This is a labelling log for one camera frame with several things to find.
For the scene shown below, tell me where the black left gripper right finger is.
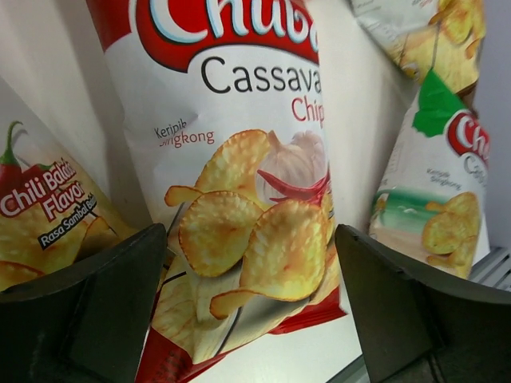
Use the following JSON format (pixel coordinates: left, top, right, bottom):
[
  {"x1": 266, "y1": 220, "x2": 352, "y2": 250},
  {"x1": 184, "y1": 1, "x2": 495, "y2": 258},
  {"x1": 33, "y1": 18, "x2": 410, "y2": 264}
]
[{"x1": 335, "y1": 225, "x2": 510, "y2": 382}]

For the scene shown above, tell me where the aluminium mounting rail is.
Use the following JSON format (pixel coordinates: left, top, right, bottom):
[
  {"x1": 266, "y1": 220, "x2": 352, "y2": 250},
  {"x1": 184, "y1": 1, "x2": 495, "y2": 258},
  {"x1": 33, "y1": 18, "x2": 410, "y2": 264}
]
[{"x1": 469, "y1": 247, "x2": 511, "y2": 291}]

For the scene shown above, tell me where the red Chuba chips bag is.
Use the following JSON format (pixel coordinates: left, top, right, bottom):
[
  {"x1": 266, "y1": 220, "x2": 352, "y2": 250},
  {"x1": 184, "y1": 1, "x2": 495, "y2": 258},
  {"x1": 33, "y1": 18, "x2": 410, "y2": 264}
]
[
  {"x1": 0, "y1": 75, "x2": 137, "y2": 292},
  {"x1": 88, "y1": 1, "x2": 343, "y2": 382}
]

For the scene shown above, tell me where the brown Chuba chips bag right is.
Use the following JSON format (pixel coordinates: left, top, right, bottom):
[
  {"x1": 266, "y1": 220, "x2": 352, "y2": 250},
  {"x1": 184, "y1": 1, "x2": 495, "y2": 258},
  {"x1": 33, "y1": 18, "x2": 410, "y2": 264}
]
[{"x1": 351, "y1": 0, "x2": 486, "y2": 93}]

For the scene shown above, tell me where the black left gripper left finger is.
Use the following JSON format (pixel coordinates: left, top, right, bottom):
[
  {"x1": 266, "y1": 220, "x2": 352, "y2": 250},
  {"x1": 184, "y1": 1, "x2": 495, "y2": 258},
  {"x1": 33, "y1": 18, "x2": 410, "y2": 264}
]
[{"x1": 1, "y1": 223, "x2": 167, "y2": 382}]

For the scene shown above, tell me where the green Chuba chips bag right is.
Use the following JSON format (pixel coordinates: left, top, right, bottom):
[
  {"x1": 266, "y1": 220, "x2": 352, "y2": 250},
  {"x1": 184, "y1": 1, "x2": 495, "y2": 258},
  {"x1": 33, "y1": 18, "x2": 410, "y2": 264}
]
[{"x1": 368, "y1": 70, "x2": 490, "y2": 278}]

